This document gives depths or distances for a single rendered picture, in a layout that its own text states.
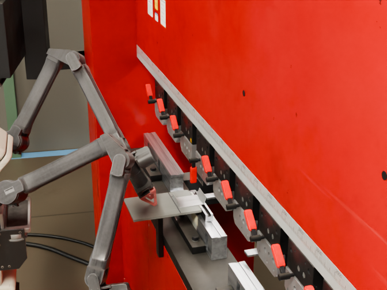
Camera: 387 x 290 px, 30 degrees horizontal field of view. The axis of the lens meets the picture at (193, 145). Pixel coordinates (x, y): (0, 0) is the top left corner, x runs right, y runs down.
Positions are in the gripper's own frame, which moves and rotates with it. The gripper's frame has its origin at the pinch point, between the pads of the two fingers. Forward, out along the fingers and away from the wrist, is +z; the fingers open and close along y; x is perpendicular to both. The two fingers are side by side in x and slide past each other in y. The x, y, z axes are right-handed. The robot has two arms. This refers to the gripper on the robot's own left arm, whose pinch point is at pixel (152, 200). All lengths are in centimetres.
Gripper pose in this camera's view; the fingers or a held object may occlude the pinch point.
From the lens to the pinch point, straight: 275.6
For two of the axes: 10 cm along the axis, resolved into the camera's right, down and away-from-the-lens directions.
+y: -2.8, -3.9, 8.8
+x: -8.4, 5.4, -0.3
